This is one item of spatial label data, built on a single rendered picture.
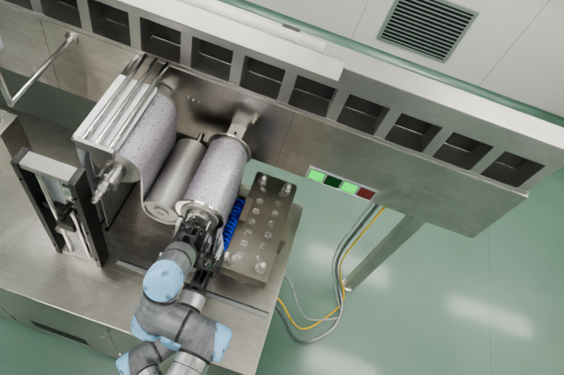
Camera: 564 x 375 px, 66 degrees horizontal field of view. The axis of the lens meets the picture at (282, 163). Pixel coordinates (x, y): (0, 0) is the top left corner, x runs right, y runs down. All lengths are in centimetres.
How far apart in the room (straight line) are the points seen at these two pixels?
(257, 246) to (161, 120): 53
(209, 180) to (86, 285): 57
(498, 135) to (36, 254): 146
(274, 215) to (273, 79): 50
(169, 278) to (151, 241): 69
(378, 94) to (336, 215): 175
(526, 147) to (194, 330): 96
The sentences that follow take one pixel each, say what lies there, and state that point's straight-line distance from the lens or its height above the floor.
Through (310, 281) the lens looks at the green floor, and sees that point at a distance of 264.
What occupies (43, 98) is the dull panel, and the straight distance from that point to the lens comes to 185.
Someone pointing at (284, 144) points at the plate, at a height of 128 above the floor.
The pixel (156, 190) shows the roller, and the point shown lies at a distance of 135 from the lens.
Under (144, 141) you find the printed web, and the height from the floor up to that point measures 139.
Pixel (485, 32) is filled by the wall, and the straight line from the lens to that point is 390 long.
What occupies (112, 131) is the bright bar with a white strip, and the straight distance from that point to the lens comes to 121.
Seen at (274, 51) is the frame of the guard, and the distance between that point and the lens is 66.
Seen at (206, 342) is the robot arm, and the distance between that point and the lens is 101.
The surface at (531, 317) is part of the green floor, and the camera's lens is 328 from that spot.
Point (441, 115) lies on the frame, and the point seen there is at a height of 162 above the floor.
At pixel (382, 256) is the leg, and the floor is 52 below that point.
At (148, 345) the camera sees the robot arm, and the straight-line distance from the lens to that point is 138.
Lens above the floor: 239
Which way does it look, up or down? 54 degrees down
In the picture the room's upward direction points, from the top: 21 degrees clockwise
